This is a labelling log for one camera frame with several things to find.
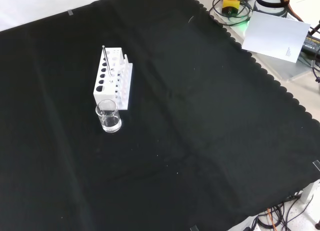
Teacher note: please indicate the clear glass beaker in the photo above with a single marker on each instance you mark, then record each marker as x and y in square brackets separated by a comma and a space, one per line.
[109, 118]

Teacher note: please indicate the black power adapter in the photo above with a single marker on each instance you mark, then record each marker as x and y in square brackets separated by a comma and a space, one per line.
[312, 43]

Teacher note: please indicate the clear tape strip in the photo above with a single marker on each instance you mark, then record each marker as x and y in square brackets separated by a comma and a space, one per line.
[194, 228]
[316, 164]
[70, 13]

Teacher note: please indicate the yellow stop button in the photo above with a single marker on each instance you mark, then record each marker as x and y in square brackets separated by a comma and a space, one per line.
[231, 3]

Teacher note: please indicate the black cloth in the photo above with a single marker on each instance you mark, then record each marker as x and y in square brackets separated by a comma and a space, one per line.
[190, 121]

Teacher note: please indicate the grey table leg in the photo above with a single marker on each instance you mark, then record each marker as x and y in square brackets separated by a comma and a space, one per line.
[308, 192]

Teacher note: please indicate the white test tube rack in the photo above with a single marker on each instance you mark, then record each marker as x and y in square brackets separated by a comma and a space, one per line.
[105, 90]

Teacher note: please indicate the pale board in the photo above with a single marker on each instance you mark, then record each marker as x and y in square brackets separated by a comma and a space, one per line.
[275, 36]

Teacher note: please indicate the glass rod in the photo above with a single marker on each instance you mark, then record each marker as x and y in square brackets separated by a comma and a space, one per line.
[106, 59]

